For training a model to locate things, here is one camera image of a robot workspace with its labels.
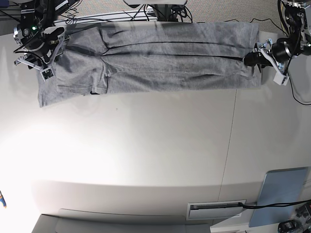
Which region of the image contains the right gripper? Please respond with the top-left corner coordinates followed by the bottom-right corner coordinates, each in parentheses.
top-left (14, 26), bottom-right (66, 73)

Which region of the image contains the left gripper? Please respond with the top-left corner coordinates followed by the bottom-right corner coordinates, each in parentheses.
top-left (243, 38), bottom-right (295, 73)

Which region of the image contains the grey T-shirt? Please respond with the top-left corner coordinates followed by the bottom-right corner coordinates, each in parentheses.
top-left (38, 22), bottom-right (261, 107)

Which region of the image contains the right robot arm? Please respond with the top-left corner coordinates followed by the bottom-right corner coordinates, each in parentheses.
top-left (13, 0), bottom-right (75, 79)

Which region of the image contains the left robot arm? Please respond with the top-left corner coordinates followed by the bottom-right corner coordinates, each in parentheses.
top-left (243, 0), bottom-right (311, 74)

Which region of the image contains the blue-grey tablet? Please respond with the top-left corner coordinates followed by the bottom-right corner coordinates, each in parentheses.
top-left (248, 167), bottom-right (309, 228)

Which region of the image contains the blue orange tool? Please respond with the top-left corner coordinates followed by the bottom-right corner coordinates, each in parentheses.
top-left (0, 192), bottom-right (7, 208)

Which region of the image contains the black device bottom right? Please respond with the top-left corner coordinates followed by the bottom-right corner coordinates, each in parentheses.
top-left (277, 219), bottom-right (303, 233)

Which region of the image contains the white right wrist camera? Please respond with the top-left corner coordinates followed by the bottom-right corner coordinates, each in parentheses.
top-left (40, 67), bottom-right (55, 81)

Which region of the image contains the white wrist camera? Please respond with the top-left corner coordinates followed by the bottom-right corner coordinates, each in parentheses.
top-left (40, 67), bottom-right (55, 81)
top-left (273, 72), bottom-right (289, 85)

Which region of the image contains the black cable on table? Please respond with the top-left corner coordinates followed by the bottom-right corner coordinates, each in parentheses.
top-left (285, 58), bottom-right (311, 106)

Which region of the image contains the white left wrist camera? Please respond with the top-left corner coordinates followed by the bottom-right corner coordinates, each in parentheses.
top-left (273, 72), bottom-right (289, 85)

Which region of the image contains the black camera stand base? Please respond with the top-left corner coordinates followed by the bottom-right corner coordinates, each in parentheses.
top-left (123, 0), bottom-right (194, 23)

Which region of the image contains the black tablet cable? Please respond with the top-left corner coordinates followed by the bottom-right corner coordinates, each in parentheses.
top-left (239, 200), bottom-right (311, 210)

